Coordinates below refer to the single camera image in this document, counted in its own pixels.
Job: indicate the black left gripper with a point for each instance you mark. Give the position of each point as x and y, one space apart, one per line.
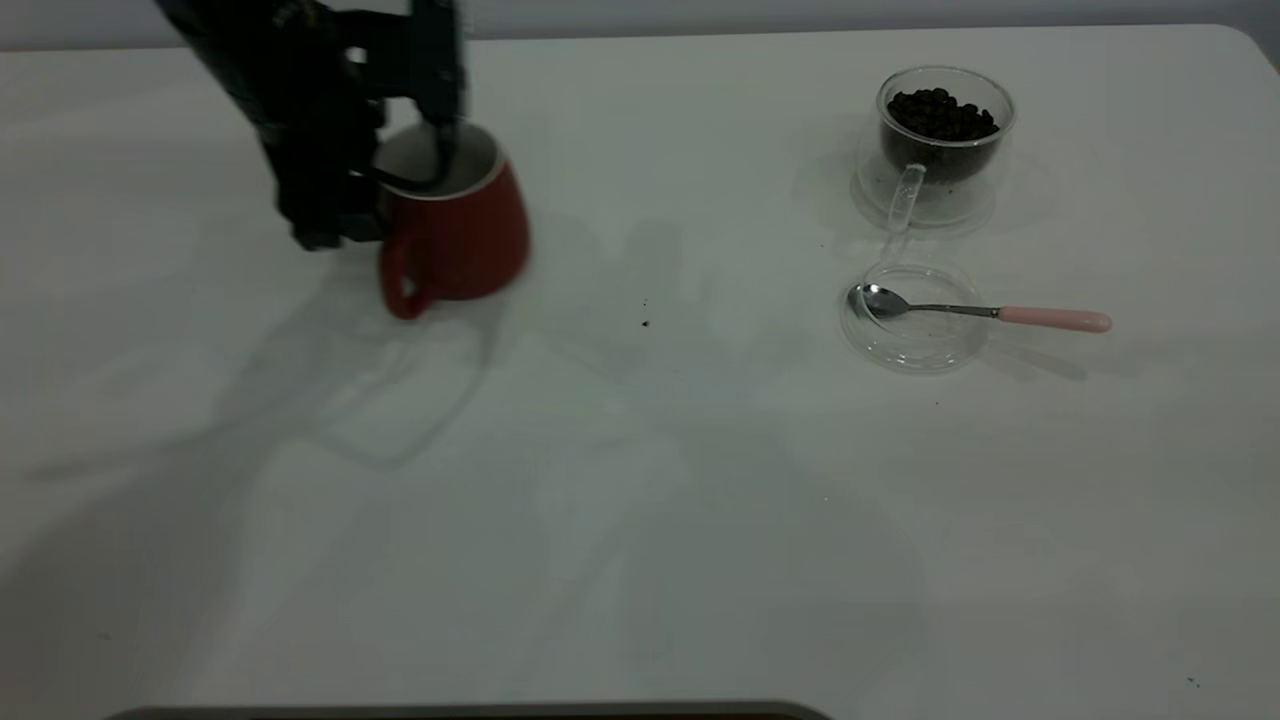
270 50

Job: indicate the red ceramic mug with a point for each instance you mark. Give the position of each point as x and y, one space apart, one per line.
470 240

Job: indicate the clear glass cup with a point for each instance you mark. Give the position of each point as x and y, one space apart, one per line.
903 198

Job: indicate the coffee beans pile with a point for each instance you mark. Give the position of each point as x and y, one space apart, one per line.
940 115

